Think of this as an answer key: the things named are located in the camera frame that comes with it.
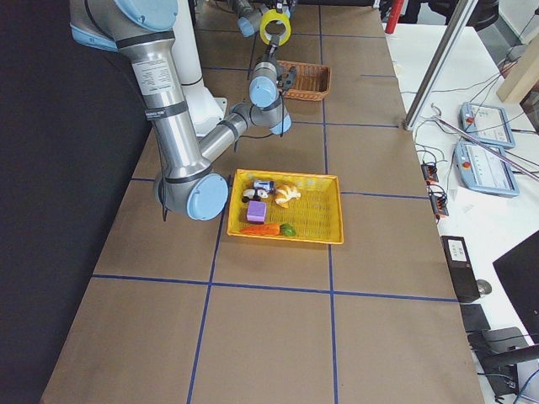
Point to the black monitor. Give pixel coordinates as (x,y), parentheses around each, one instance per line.
(517,271)

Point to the black power adapter box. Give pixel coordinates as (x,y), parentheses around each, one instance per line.
(460,269)

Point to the purple foam cube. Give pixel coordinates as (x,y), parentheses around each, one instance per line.
(256,212)

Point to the toy carrot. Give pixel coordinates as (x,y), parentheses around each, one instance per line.
(270,229)

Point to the panda figurine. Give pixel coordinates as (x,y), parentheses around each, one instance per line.
(254,194)

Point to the brown wicker basket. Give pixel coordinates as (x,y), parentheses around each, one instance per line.
(312,82)

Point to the teach pendant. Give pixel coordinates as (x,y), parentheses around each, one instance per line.
(483,172)
(489,124)

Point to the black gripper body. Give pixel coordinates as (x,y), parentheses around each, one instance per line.
(271,52)

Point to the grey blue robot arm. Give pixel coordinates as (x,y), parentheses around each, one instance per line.
(192,130)

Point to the teach pendant far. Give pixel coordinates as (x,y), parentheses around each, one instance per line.
(489,124)

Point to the aluminium frame post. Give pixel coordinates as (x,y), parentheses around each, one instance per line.
(458,22)

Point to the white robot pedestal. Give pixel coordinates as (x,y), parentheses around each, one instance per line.
(205,109)

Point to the teach pendant near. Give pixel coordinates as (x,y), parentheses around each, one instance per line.
(483,172)

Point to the yellow plastic basket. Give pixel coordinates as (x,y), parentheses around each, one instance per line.
(303,207)

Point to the small blue can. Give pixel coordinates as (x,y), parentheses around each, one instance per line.
(268,186)

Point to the yellow tape roll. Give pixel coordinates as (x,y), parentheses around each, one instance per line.
(276,24)

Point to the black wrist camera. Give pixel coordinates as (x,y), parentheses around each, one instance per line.
(286,79)

